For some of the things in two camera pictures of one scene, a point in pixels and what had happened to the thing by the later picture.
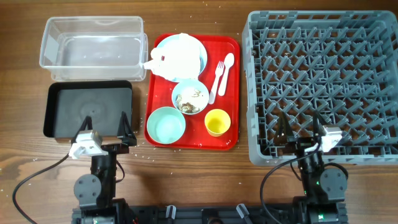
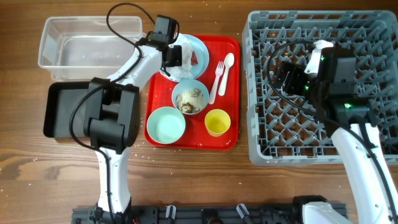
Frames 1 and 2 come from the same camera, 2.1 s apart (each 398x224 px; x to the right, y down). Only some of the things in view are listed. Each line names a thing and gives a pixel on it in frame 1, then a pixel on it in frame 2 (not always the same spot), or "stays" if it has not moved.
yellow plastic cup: x=217 y=121 stays
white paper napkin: x=179 y=59 stays
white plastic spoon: x=229 y=60 stays
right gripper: x=282 y=135 to x=289 y=71
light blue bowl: x=190 y=96 stays
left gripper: x=124 y=133 to x=178 y=60
